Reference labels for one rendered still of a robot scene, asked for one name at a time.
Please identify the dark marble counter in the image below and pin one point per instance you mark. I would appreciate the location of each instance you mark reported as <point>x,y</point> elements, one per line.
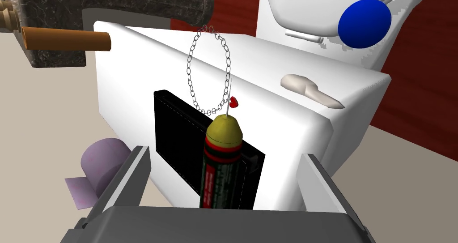
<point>107,3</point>

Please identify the purple toilet paper roll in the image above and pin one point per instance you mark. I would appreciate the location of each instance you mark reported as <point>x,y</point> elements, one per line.
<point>102,160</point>

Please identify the brown wooden rod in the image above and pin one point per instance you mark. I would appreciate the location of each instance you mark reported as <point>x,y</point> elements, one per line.
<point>64,39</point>

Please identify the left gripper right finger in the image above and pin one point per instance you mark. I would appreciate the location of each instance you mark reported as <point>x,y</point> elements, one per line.
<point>318,189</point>

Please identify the blue ball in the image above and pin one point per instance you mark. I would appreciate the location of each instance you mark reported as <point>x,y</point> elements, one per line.
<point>364,24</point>

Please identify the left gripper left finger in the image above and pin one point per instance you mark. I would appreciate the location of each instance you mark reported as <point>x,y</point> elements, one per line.
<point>123,182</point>

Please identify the black wallet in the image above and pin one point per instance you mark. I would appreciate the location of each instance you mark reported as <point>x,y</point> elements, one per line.
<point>175,135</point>

